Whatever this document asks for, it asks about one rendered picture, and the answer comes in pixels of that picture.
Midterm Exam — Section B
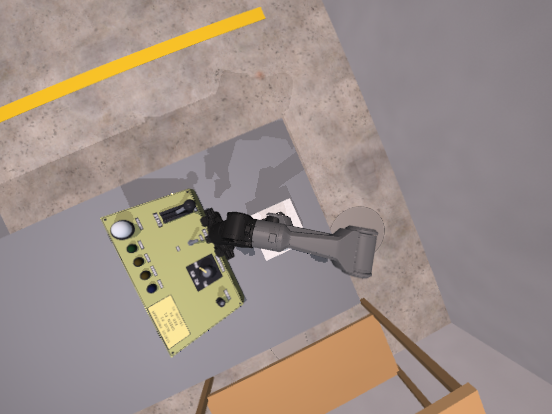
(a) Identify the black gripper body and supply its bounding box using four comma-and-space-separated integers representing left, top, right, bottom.
204, 208, 235, 260

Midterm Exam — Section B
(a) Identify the yellow-green control panel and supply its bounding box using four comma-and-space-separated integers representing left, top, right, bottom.
100, 189, 244, 358

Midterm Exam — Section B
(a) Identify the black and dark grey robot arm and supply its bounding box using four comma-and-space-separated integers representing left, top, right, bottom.
214, 211, 378, 279

